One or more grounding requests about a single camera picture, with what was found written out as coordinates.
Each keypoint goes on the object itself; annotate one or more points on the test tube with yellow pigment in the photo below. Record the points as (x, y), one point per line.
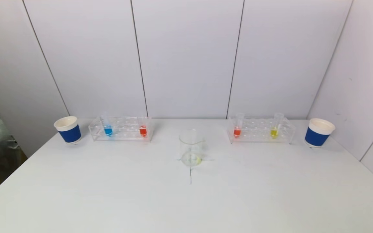
(274, 132)

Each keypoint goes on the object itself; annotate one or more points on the clear glass beaker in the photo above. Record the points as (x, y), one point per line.
(191, 158)

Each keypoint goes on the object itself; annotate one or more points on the test tube with red liquid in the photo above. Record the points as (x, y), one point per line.
(237, 132)
(143, 131)

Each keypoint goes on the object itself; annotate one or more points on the clear acrylic test tube rack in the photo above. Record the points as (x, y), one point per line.
(256, 130)
(125, 129)

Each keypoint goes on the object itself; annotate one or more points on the test tube with blue liquid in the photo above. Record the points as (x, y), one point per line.
(108, 130)

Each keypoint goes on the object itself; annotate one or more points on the white paper cup blue sleeve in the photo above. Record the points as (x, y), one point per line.
(70, 133)
(316, 137)

